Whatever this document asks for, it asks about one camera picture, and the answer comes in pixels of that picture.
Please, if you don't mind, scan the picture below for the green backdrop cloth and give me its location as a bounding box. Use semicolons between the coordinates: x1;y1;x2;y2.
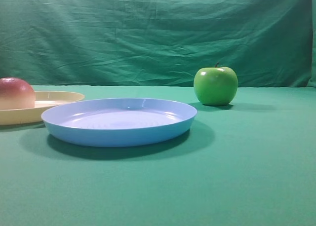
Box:
0;0;316;87

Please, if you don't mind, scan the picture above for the green table cloth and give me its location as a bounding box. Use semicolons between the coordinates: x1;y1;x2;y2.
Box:
0;86;316;226

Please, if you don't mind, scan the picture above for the yellow plastic plate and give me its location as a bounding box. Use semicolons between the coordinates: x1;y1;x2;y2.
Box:
0;91;85;125

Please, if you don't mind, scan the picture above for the green apple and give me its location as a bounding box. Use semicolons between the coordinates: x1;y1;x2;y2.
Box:
194;64;238;106

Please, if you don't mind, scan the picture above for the blue plastic plate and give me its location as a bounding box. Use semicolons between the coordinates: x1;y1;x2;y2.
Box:
41;98;197;148

